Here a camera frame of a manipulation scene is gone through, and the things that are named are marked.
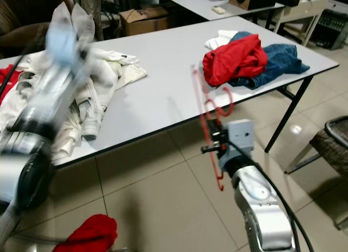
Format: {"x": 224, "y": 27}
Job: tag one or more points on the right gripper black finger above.
{"x": 214, "y": 130}
{"x": 209, "y": 149}

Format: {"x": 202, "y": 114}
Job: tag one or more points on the red plastic hanger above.
{"x": 217, "y": 176}

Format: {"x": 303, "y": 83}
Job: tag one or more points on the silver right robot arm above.
{"x": 261, "y": 208}

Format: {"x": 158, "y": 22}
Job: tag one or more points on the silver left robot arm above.
{"x": 54, "y": 94}

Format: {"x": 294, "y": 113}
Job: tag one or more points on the white table black legs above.
{"x": 168, "y": 72}

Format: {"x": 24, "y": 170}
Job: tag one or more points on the blue jeans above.
{"x": 285, "y": 59}

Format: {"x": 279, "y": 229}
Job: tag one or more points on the red and white garment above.
{"x": 5, "y": 78}

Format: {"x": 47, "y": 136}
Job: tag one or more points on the grey office table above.
{"x": 201, "y": 1}

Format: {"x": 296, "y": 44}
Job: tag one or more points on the brown cardboard box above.
{"x": 144, "y": 20}

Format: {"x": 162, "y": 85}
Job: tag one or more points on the red cloth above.
{"x": 87, "y": 235}

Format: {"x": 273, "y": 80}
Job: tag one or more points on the black audio equipment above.
{"x": 329, "y": 29}

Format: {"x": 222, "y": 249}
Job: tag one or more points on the small white table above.
{"x": 310, "y": 1}

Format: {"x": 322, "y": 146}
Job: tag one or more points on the brown armchair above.
{"x": 22, "y": 18}

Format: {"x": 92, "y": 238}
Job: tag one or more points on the white fabric bag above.
{"x": 62, "y": 19}
{"x": 83, "y": 19}

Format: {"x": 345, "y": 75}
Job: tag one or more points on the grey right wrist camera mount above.
{"x": 240, "y": 137}

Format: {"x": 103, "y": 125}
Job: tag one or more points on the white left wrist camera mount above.
{"x": 65, "y": 45}

